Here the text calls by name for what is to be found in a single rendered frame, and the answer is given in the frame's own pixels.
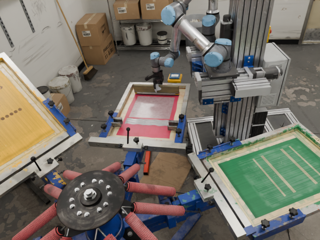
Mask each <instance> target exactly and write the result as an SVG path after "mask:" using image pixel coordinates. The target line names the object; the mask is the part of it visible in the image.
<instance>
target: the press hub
mask: <svg viewBox="0 0 320 240"><path fill-rule="evenodd" d="M131 204H132V203H131V202H130V201H128V200H126V199H125V188H124V185H123V182H122V181H121V179H120V178H119V177H118V176H117V175H115V174H114V173H112V172H109V171H105V170H94V171H89V172H86V173H83V174H81V175H79V176H77V177H76V178H74V179H73V180H72V181H70V182H69V183H68V184H67V185H66V186H65V187H64V189H63V190H62V192H61V193H60V195H59V197H58V200H57V205H56V212H57V216H58V218H59V220H60V222H61V223H62V224H63V225H64V226H65V227H67V228H69V229H70V231H69V235H68V236H70V237H73V236H76V235H78V234H81V233H84V232H85V235H86V239H87V240H94V238H95V232H96V229H97V228H100V229H101V230H102V232H103V233H104V234H105V235H106V236H107V235H108V234H112V235H113V236H114V237H115V238H116V239H117V240H120V239H121V237H123V238H124V239H125V240H141V238H140V237H139V236H138V235H137V234H136V233H135V232H134V230H133V229H132V228H131V227H130V228H127V229H125V224H124V221H123V218H125V217H126V216H127V215H126V214H125V213H124V211H123V210H122V209H121V207H122V206H128V207H130V206H131ZM104 238H105V237H104V236H103V235H102V234H101V233H100V231H99V230H98V232H97V238H96V240H103V239H104Z"/></svg>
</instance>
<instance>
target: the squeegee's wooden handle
mask: <svg viewBox="0 0 320 240"><path fill-rule="evenodd" d="M133 87H134V92H135V93H137V92H155V90H154V86H153V85H149V84H134V85H133ZM159 87H160V88H161V90H158V91H157V92H162V93H175V94H179V85H159Z"/></svg>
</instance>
